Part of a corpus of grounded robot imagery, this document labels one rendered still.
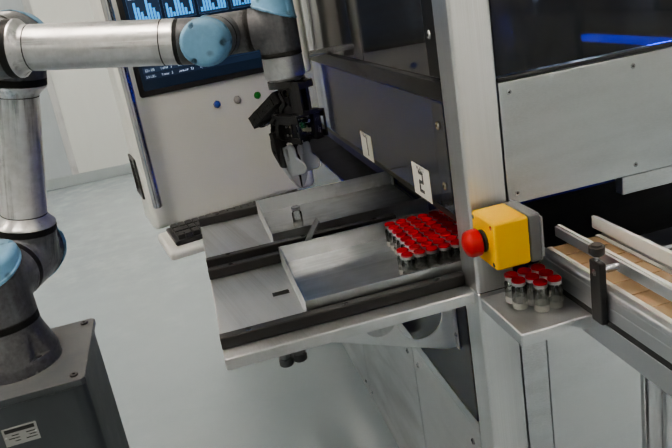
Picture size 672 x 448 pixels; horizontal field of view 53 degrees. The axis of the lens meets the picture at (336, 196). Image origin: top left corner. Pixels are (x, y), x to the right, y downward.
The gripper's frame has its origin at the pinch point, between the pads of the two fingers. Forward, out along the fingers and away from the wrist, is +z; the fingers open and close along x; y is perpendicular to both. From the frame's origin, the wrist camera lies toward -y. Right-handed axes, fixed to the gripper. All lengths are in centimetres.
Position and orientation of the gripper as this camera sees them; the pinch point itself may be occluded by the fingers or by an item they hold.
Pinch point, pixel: (297, 180)
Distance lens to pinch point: 132.0
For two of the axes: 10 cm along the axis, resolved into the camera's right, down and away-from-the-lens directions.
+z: 1.6, 9.4, 3.0
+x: 6.9, -3.2, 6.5
